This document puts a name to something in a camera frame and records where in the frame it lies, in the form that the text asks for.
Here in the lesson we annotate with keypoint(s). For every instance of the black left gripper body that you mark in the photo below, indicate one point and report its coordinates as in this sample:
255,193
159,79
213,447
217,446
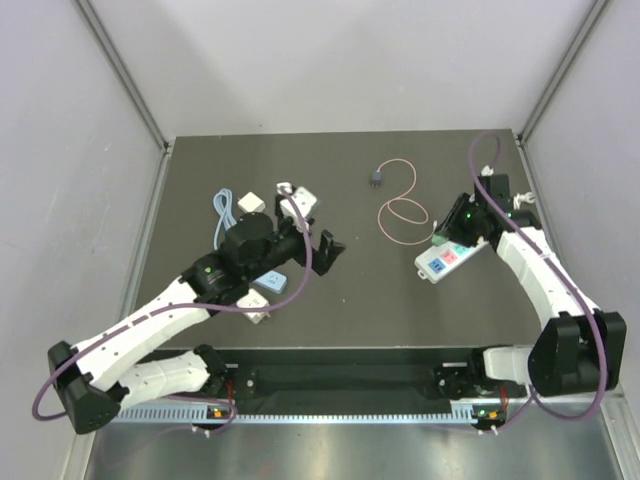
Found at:
288,243

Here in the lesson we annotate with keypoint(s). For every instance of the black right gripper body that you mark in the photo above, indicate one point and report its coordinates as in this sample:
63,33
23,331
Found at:
462,224

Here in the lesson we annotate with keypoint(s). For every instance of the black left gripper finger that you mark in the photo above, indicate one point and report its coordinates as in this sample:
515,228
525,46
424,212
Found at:
323,260
329,247

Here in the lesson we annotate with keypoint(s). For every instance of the light green plug adapter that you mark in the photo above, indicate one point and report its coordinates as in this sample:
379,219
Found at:
438,239

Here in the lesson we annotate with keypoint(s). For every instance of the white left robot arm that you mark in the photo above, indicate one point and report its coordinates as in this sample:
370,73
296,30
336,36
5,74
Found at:
98,378

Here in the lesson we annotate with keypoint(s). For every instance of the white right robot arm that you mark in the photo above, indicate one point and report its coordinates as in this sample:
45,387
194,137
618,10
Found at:
580,347

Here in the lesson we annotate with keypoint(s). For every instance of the blue power strip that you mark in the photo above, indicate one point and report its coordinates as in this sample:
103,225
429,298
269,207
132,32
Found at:
272,281

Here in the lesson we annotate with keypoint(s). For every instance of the white multicolour power strip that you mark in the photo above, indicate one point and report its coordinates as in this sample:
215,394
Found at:
437,262

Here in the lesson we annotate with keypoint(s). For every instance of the small white USB charger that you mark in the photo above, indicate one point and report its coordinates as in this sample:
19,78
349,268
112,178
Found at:
251,203

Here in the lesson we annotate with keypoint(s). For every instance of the white cube socket adapter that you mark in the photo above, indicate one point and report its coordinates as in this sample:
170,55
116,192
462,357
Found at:
254,306

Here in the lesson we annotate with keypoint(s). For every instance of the dark grey USB charger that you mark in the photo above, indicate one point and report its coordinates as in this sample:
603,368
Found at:
376,179

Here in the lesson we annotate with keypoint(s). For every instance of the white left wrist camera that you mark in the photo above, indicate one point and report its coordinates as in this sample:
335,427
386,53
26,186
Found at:
300,197

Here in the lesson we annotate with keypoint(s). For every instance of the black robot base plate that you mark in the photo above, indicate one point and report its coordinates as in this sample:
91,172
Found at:
360,380

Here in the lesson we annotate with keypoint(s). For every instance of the white slotted cable duct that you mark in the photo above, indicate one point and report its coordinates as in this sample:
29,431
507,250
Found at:
210,414

